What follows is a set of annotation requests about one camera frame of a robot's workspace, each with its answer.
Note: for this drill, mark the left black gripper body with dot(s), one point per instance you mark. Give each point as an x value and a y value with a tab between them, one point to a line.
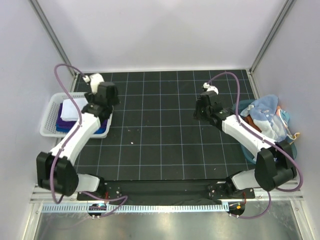
89	97

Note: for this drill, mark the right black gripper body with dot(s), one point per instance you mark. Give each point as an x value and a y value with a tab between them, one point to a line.
206	113

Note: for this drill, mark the white cloth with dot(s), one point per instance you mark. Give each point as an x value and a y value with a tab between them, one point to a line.
69	111

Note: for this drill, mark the purple towel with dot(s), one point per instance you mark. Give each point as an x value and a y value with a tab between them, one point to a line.
60	113

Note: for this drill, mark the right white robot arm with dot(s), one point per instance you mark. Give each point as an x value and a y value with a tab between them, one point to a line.
274	163

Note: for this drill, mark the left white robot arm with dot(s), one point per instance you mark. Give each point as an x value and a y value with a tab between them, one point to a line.
55	169

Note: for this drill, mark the brown cloth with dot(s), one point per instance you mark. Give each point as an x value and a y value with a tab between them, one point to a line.
248	119

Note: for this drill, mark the white perforated plastic basket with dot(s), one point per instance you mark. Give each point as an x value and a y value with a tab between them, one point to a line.
48	127

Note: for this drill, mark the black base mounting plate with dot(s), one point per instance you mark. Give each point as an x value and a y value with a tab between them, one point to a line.
187	192

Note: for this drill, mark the yellow patterned cloth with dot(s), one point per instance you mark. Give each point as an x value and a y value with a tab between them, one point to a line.
291	138

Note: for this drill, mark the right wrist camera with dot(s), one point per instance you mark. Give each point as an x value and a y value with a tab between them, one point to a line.
207	87

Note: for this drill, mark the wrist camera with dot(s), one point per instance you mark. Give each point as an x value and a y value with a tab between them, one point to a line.
93	81
207	87

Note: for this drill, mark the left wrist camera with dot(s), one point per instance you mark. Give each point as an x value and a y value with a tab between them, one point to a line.
93	81

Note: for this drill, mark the slotted white cable duct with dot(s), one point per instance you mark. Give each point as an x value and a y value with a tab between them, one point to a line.
97	207

